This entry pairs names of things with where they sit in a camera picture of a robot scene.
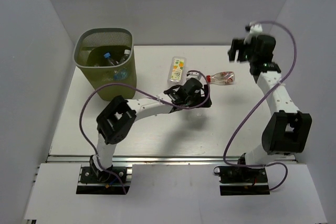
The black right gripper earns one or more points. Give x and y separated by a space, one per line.
237 44

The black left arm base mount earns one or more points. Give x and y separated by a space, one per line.
104 184

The blue label crushed bottle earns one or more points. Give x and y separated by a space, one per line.
110 59

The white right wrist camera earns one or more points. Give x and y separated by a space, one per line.
253 29

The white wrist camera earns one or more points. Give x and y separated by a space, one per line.
193 74
253 29

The orange label juice bottle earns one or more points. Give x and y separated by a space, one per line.
177 70

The red cap clear bottle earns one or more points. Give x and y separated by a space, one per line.
222 78

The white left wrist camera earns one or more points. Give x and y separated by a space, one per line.
193 74

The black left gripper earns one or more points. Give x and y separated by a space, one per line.
200 99

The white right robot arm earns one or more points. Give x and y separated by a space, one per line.
288 128

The olive green mesh bin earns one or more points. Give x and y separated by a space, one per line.
89 51

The clear bottle large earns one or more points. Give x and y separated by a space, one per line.
197 114

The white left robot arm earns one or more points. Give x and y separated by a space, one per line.
116 120

